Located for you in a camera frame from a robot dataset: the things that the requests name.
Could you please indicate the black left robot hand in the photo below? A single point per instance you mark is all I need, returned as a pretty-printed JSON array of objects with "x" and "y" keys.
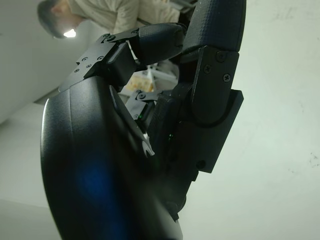
[{"x": 100, "y": 162}]

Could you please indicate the person with beige sweater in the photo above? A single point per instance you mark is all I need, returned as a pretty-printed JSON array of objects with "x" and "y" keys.
[{"x": 120, "y": 12}]

